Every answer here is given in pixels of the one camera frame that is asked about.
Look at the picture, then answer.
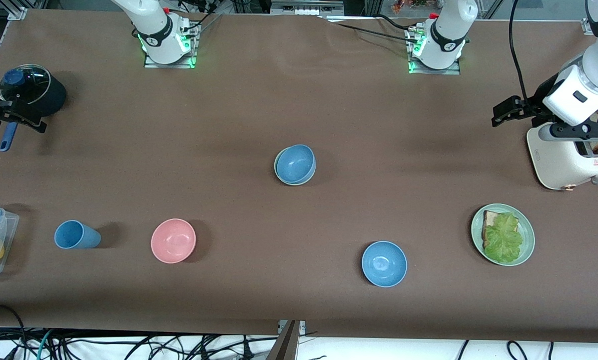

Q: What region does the blue bowl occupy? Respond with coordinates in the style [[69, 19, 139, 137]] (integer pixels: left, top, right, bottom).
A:
[[361, 241, 408, 288], [276, 144, 317, 184]]

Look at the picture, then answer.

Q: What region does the green bowl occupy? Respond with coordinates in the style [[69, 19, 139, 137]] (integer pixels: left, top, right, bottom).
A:
[[274, 150, 315, 187]]

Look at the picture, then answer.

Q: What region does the pink bowl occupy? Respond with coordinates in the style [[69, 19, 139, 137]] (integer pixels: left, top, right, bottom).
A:
[[151, 218, 197, 264]]

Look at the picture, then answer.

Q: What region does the glass lid with blue knob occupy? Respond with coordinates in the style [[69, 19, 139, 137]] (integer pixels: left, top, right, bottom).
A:
[[0, 64, 52, 107]]

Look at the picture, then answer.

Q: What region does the dark blue saucepan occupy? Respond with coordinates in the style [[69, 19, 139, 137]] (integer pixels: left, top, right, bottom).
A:
[[0, 64, 68, 152]]

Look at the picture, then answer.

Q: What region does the white toaster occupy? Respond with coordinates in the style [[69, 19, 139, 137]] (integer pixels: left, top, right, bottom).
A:
[[526, 125, 598, 191]]

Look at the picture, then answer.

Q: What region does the bread slice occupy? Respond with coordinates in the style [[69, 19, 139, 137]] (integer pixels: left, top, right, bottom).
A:
[[482, 210, 519, 249]]

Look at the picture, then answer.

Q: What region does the green plate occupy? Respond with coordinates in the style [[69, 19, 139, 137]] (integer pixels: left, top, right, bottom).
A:
[[471, 203, 535, 267]]

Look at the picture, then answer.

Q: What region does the green lettuce leaf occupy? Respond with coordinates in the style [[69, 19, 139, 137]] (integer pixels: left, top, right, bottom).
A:
[[485, 212, 524, 263]]

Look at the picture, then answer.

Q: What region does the blue cup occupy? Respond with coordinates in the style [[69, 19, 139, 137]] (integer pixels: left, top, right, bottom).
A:
[[54, 220, 102, 250]]

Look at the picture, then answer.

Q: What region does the brown table cover cloth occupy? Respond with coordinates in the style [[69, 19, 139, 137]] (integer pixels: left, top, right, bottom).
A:
[[0, 9, 598, 343]]

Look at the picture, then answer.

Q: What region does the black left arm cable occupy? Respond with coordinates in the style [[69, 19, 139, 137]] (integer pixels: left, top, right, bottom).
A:
[[508, 0, 534, 108]]

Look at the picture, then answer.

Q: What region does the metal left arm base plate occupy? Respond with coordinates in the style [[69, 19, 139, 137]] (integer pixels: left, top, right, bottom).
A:
[[408, 25, 462, 76]]

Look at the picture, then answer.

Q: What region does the black base power cable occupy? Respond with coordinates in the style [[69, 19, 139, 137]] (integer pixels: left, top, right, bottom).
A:
[[324, 14, 419, 46], [179, 0, 222, 36]]

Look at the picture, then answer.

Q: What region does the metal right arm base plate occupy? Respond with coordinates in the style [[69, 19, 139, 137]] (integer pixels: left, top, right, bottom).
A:
[[144, 20, 198, 69]]

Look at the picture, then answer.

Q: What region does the teal floor cable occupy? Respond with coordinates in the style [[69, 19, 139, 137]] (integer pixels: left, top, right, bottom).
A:
[[38, 329, 54, 360]]

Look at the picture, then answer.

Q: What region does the grey metal frame rail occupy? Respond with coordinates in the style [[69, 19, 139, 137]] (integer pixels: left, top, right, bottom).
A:
[[271, 0, 344, 16]]

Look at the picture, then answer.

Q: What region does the metal support post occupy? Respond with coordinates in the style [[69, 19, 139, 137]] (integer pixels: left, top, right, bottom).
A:
[[266, 320, 307, 360]]

